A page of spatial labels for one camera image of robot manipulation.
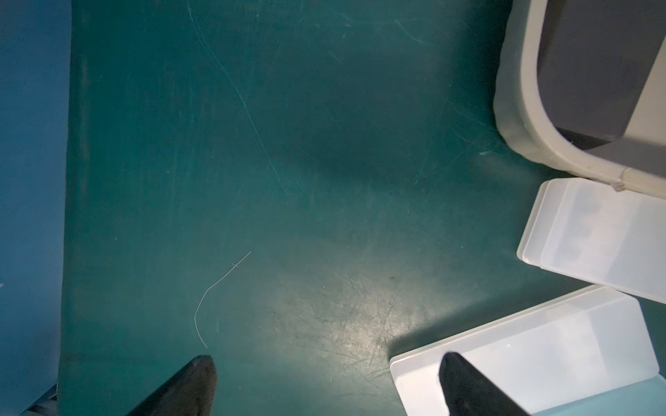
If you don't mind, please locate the beige storage box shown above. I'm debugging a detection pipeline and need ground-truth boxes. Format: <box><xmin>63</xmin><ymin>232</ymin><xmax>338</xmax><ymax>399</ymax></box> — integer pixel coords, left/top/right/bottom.
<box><xmin>493</xmin><ymin>1</ymin><xmax>665</xmax><ymax>199</ymax></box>

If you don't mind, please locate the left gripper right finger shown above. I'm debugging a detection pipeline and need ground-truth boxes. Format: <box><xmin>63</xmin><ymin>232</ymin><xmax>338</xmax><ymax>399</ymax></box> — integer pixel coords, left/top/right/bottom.
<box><xmin>439</xmin><ymin>352</ymin><xmax>528</xmax><ymax>416</ymax></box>

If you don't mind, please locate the light blue pencil case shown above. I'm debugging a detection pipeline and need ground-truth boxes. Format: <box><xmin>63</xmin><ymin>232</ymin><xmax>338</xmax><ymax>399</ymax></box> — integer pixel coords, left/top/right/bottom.
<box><xmin>538</xmin><ymin>375</ymin><xmax>665</xmax><ymax>416</ymax></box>

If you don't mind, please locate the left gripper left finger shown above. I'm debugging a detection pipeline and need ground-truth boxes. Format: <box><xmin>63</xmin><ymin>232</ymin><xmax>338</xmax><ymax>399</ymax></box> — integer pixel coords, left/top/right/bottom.
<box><xmin>128</xmin><ymin>355</ymin><xmax>218</xmax><ymax>416</ymax></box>

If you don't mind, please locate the clear frosted pencil case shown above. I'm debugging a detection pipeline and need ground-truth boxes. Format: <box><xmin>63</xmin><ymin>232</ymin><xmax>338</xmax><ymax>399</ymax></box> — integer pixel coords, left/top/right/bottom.
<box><xmin>390</xmin><ymin>286</ymin><xmax>659</xmax><ymax>415</ymax></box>

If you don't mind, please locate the dark grey pencil case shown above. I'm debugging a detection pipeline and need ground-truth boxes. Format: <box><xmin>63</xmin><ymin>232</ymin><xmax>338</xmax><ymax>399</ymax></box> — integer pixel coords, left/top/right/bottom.
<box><xmin>537</xmin><ymin>1</ymin><xmax>665</xmax><ymax>150</ymax></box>

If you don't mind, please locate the clear pencil case upper left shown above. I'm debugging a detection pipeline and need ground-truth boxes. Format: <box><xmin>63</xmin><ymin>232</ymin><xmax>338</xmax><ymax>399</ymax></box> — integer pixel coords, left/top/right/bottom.
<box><xmin>517</xmin><ymin>178</ymin><xmax>665</xmax><ymax>303</ymax></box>

